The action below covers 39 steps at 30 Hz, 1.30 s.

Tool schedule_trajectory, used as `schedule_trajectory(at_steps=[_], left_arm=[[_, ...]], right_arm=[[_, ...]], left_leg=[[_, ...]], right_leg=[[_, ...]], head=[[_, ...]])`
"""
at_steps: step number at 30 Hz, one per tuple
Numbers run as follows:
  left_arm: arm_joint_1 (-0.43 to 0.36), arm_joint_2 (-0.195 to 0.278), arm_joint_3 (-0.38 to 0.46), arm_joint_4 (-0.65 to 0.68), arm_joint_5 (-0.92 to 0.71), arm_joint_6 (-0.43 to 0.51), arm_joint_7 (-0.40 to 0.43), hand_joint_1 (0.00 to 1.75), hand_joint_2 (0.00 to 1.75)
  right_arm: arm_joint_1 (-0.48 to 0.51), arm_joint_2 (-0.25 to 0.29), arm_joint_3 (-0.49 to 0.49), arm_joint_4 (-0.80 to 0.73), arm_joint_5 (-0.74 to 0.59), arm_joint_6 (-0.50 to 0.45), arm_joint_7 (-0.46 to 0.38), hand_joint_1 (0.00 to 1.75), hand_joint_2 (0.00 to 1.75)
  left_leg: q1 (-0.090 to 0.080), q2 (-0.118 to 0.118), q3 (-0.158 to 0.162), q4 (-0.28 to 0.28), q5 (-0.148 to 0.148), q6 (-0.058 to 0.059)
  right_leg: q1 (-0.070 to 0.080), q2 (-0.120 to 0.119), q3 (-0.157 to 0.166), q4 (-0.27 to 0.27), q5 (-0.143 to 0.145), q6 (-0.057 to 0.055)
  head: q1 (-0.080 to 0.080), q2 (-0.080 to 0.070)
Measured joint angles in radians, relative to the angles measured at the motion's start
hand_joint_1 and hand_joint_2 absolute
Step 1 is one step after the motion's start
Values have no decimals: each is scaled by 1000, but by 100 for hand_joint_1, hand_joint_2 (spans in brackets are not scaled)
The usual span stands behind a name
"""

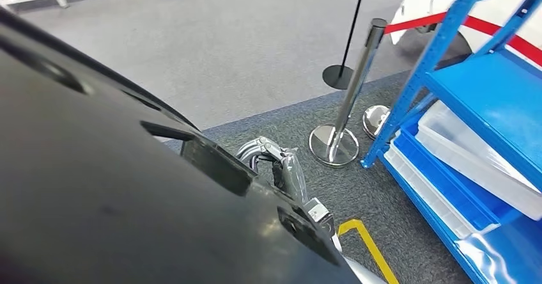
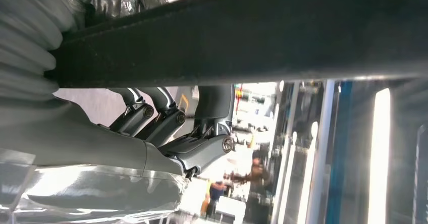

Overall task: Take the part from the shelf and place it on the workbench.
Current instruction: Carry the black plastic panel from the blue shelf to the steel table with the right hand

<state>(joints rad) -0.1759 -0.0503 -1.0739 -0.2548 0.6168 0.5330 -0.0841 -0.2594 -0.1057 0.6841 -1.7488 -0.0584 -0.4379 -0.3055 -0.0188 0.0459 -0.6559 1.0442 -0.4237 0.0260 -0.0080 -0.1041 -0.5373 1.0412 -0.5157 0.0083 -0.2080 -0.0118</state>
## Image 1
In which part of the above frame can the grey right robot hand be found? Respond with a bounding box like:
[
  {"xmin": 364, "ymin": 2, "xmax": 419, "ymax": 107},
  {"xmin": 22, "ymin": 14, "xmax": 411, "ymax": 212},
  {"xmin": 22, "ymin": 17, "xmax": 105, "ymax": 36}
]
[{"xmin": 236, "ymin": 136, "xmax": 310, "ymax": 205}]

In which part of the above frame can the black plastic plate frame part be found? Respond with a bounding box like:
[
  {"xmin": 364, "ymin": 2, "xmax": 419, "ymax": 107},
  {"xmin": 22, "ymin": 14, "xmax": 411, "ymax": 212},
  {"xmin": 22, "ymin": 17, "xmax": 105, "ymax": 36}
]
[{"xmin": 0, "ymin": 6, "xmax": 363, "ymax": 284}]

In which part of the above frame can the blue metal shelf rack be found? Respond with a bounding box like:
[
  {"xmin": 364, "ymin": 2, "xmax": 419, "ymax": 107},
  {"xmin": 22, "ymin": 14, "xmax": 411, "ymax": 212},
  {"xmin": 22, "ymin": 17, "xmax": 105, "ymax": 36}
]
[{"xmin": 360, "ymin": 0, "xmax": 542, "ymax": 284}]

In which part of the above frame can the yellow floor tape square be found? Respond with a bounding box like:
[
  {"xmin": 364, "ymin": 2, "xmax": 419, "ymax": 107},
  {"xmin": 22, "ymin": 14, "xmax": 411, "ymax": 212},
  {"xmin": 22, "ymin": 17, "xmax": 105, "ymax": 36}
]
[{"xmin": 337, "ymin": 219, "xmax": 399, "ymax": 284}]

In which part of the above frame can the thin black stanchion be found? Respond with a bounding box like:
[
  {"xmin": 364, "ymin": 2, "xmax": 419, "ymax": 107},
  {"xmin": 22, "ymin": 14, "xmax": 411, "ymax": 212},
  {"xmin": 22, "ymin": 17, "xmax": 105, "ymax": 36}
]
[{"xmin": 322, "ymin": 0, "xmax": 368, "ymax": 91}]

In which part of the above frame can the blue plastic bin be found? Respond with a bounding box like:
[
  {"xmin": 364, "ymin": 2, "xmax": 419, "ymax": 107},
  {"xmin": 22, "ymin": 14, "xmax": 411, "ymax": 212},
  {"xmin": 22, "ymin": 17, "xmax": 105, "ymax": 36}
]
[{"xmin": 392, "ymin": 112, "xmax": 522, "ymax": 234}]

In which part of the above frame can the red barrier belt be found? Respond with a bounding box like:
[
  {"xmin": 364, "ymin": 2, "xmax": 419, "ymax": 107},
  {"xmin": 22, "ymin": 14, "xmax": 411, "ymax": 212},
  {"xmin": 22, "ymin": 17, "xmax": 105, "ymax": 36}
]
[{"xmin": 383, "ymin": 12, "xmax": 542, "ymax": 68}]

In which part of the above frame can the white car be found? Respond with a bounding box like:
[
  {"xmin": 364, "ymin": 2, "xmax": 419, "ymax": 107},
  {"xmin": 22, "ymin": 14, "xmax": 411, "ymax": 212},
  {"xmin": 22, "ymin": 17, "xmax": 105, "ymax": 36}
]
[{"xmin": 389, "ymin": 0, "xmax": 542, "ymax": 69}]

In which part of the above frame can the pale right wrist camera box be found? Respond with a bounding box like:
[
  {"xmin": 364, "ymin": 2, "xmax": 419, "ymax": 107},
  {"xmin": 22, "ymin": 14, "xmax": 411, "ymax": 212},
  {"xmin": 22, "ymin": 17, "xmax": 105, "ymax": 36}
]
[{"xmin": 302, "ymin": 197, "xmax": 336, "ymax": 236}]

